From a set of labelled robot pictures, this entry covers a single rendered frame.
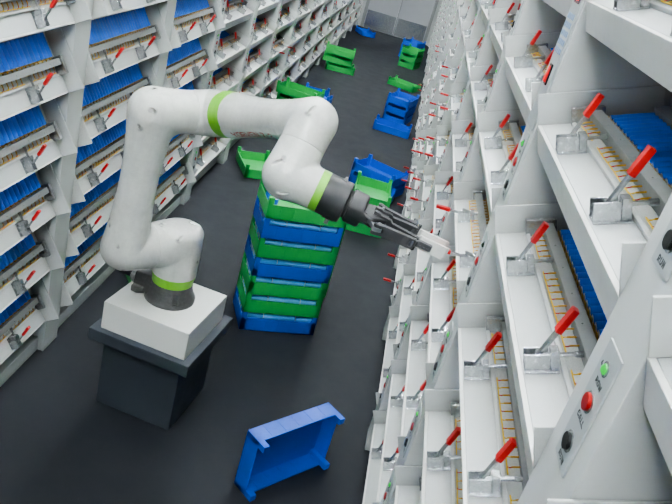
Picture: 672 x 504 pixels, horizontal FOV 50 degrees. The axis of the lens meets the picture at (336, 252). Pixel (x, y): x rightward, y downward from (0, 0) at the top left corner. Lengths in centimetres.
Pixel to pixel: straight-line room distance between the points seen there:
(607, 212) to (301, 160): 84
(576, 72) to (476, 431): 57
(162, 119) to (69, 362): 102
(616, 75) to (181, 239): 127
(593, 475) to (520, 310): 42
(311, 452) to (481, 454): 132
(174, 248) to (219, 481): 68
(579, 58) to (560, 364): 52
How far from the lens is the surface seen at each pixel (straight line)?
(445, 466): 132
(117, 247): 199
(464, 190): 198
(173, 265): 209
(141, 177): 190
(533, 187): 125
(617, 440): 62
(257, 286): 272
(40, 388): 242
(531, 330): 98
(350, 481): 231
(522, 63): 174
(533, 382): 87
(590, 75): 122
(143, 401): 229
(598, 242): 77
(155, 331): 212
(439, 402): 144
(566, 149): 106
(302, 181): 151
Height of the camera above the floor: 153
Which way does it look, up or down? 25 degrees down
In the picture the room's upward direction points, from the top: 16 degrees clockwise
